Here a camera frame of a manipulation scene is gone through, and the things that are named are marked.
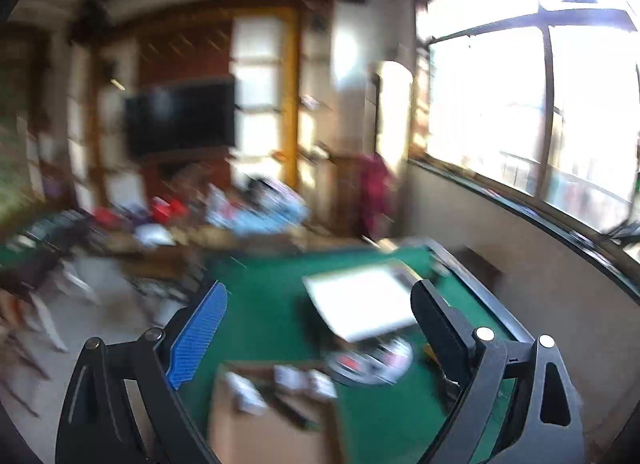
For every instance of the black flat television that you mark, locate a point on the black flat television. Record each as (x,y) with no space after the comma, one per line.
(180,118)

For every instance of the round dark disc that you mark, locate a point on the round dark disc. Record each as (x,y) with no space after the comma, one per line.
(360,369)

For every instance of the floral fabric bag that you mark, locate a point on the floral fabric bag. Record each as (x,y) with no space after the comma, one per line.
(260,214)

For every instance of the large window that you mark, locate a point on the large window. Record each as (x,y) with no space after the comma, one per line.
(485,103)

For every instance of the wooden chair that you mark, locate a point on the wooden chair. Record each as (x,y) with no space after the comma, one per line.
(35,269)

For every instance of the dark red hanging cloth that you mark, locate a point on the dark red hanging cloth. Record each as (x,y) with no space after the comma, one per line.
(375,194)

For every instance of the small white packet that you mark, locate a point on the small white packet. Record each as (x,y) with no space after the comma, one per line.
(322,384)
(245,391)
(289,378)

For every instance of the yellow wooden pillar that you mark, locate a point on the yellow wooden pillar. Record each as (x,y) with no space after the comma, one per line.
(290,93)

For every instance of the brown cardboard box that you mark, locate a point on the brown cardboard box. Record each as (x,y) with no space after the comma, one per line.
(265,439)

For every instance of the green felt table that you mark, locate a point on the green felt table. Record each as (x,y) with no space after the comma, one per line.
(270,314)

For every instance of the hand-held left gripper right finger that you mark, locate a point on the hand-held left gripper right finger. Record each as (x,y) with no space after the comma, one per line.
(440,324)

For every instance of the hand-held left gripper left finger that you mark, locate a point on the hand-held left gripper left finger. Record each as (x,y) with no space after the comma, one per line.
(200,334)

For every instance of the red plastic item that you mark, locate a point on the red plastic item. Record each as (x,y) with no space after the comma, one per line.
(167,210)

